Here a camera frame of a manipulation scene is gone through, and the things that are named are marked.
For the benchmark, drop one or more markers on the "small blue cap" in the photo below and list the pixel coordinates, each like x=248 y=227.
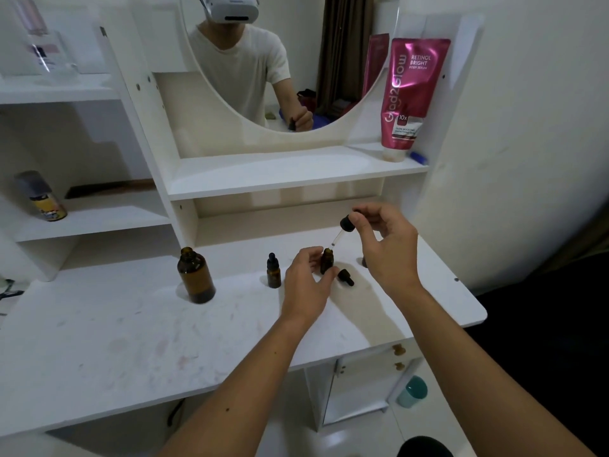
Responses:
x=418 y=158

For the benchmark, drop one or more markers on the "person's left forearm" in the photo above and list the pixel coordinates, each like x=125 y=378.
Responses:
x=238 y=404

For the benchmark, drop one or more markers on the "clear perfume bottle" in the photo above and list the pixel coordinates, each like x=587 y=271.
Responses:
x=45 y=57

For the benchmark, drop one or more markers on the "person's right leg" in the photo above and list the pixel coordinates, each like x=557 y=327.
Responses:
x=423 y=449

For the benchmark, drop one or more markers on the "black dropper with glass pipette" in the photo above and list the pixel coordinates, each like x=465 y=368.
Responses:
x=347 y=224

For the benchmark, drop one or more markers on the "round mirror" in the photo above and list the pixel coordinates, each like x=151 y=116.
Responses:
x=238 y=66

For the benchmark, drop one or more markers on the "person's left hand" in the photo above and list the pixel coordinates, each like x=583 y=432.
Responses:
x=302 y=292

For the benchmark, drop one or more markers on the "person's right forearm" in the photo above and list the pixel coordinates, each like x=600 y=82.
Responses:
x=485 y=380

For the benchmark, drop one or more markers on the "pink lotion tube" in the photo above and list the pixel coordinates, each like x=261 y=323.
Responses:
x=411 y=85

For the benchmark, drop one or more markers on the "large amber glass bottle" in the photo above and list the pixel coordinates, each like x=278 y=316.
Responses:
x=197 y=280

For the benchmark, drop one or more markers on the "yellow spray can grey cap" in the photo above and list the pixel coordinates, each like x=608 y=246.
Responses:
x=50 y=209

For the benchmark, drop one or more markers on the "brown comb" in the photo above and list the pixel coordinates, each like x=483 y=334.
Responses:
x=109 y=188

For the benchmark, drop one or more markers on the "white vanity shelf unit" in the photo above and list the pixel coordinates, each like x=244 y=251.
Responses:
x=285 y=173

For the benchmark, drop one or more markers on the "person's right hand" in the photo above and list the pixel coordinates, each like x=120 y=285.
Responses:
x=392 y=252

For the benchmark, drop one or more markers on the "teal cup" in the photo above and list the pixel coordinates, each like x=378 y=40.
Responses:
x=413 y=391

